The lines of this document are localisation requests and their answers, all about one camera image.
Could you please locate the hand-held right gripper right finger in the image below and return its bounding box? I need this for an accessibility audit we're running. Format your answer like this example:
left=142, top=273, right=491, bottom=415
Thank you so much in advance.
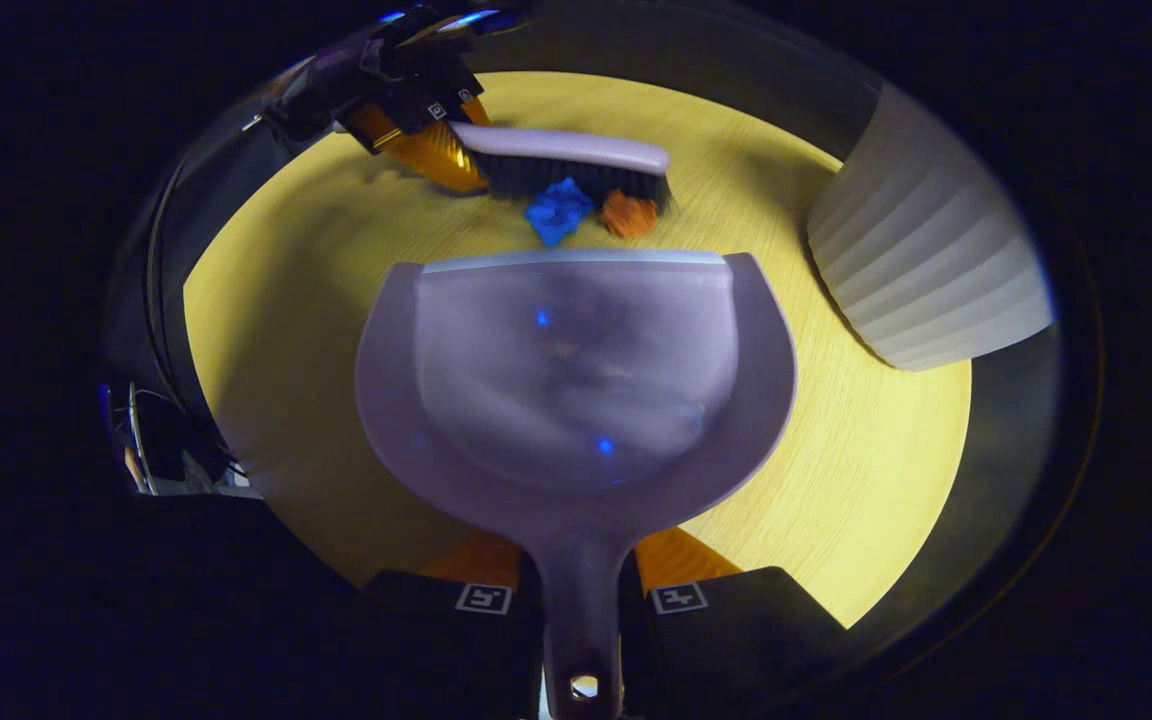
left=621, top=527, right=847, bottom=720

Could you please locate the small pink broom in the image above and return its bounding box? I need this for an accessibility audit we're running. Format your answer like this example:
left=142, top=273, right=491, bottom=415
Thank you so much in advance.
left=448, top=121, right=674, bottom=213

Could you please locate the wooden desktop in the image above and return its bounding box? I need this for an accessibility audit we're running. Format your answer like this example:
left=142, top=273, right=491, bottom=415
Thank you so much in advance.
left=183, top=70, right=973, bottom=629

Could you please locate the pink dustpan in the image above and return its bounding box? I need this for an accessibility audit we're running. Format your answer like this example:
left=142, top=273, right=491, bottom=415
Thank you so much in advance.
left=354, top=248, right=799, bottom=720

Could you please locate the blue paper trash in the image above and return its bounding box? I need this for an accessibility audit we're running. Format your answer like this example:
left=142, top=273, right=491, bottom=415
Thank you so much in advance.
left=524, top=177, right=594, bottom=248

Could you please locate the white ribbed garbage bin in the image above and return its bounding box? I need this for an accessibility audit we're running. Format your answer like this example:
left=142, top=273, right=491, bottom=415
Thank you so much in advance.
left=806, top=82, right=1055, bottom=373

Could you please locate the orange paper trash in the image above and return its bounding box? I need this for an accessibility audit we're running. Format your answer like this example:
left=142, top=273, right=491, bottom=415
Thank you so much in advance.
left=599, top=190, right=659, bottom=239

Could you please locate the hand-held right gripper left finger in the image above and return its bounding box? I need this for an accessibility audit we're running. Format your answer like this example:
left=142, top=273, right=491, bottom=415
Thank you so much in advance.
left=356, top=528, right=547, bottom=720

